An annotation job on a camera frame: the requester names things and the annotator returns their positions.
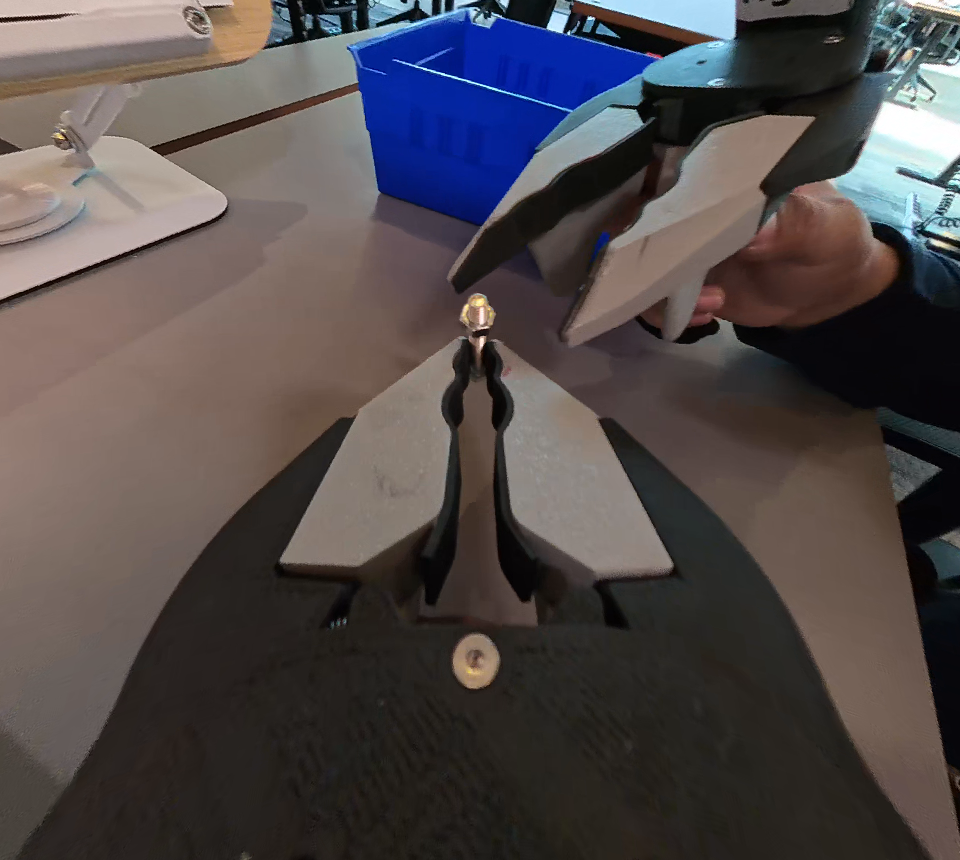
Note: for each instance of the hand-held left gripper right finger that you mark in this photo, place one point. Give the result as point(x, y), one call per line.
point(577, 492)

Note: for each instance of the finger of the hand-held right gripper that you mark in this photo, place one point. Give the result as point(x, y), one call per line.
point(675, 252)
point(562, 185)

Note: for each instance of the steel bolt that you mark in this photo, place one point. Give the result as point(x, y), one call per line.
point(478, 348)

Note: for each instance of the person's right forearm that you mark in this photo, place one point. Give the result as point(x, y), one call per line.
point(900, 350)

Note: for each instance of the person's leg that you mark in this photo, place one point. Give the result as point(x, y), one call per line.
point(934, 575)

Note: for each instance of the brass hex nut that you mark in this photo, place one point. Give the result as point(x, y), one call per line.
point(477, 312)

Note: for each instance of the blue plastic bin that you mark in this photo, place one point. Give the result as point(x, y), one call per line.
point(450, 147)

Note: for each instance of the person's right hand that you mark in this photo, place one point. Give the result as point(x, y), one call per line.
point(817, 260)

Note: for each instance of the white document stand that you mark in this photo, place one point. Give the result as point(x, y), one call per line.
point(127, 200)

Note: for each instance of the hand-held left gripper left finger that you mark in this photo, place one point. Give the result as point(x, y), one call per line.
point(367, 485)

